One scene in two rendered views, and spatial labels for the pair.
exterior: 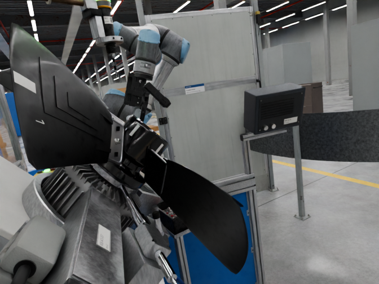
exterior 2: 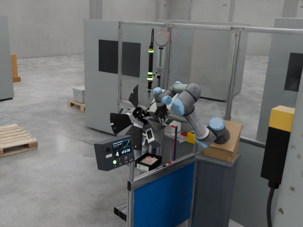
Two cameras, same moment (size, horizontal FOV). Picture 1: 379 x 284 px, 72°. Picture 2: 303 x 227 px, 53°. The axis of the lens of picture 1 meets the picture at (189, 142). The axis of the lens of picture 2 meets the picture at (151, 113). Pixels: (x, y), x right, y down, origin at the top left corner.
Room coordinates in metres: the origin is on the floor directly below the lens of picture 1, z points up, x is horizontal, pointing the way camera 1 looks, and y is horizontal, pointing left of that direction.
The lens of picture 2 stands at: (3.07, -1.28, 2.05)
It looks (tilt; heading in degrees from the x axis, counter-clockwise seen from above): 17 degrees down; 148
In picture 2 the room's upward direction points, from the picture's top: 3 degrees clockwise
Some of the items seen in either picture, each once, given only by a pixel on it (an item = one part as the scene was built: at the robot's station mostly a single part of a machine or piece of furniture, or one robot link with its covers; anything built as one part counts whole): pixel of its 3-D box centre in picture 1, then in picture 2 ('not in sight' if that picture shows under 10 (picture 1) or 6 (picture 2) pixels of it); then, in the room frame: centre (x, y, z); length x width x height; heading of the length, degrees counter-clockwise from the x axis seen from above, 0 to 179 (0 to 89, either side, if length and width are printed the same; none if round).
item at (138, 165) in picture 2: (188, 209); (148, 161); (0.95, 0.05, 0.85); 0.22 x 0.17 x 0.07; 120
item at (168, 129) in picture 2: not in sight; (171, 126); (0.39, 0.68, 0.92); 0.17 x 0.16 x 0.11; 104
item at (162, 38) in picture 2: not in sight; (162, 38); (0.17, 0.63, 1.88); 0.16 x 0.07 x 0.16; 49
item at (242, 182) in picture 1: (163, 203); (167, 168); (1.10, 0.16, 0.82); 0.90 x 0.04 x 0.08; 104
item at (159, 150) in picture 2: not in sight; (158, 161); (0.51, 0.45, 0.58); 0.09 x 0.05 x 1.15; 14
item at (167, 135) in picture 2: not in sight; (173, 134); (0.47, 0.67, 0.85); 0.36 x 0.24 x 0.03; 14
